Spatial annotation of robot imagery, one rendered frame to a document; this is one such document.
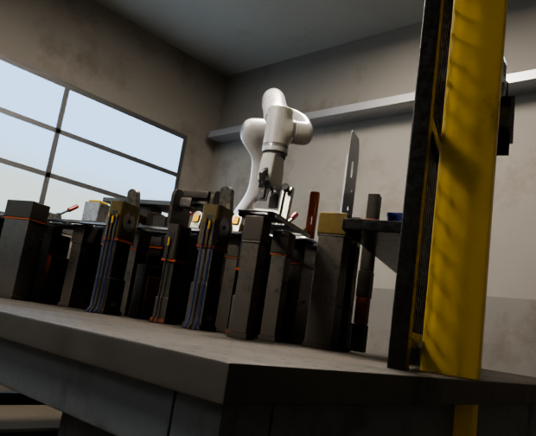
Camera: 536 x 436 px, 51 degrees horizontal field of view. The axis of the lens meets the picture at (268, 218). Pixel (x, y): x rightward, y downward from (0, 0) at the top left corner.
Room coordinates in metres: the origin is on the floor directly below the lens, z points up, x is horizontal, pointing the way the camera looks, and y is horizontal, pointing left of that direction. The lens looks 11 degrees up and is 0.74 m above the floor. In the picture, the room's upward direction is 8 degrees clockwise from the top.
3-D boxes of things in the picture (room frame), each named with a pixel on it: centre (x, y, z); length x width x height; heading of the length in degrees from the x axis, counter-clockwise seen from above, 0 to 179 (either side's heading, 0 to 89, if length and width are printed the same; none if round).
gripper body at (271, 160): (1.74, 0.01, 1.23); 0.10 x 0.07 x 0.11; 156
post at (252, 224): (1.33, 0.02, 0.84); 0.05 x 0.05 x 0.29; 66
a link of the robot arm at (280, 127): (1.74, 0.01, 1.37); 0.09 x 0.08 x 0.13; 97
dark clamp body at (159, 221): (2.14, 0.38, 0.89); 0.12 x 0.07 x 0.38; 156
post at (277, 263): (1.50, -0.05, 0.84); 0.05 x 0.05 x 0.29; 66
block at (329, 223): (1.51, -0.19, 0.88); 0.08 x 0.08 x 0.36; 66
